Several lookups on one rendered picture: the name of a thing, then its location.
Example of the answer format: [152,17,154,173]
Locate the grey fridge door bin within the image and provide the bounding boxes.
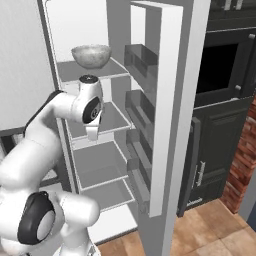
[123,43,160,90]
[125,129,153,175]
[124,89,157,135]
[127,159,152,215]

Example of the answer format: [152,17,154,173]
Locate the white fridge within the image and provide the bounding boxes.
[35,0,212,256]

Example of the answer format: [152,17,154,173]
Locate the dark green cupboard run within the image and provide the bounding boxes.
[184,0,256,212]

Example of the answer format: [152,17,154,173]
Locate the glass fridge shelf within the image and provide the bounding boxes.
[55,56,131,85]
[80,177,137,213]
[71,139,130,192]
[65,101,133,140]

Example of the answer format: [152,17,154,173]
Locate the black built-in oven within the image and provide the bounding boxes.
[194,29,256,108]

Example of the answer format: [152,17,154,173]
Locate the white fridge door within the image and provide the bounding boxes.
[124,0,185,219]

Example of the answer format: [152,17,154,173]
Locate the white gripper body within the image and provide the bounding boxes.
[85,120,102,142]

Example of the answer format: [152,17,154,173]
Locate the grey speckled bowl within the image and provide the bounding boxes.
[70,44,113,70]

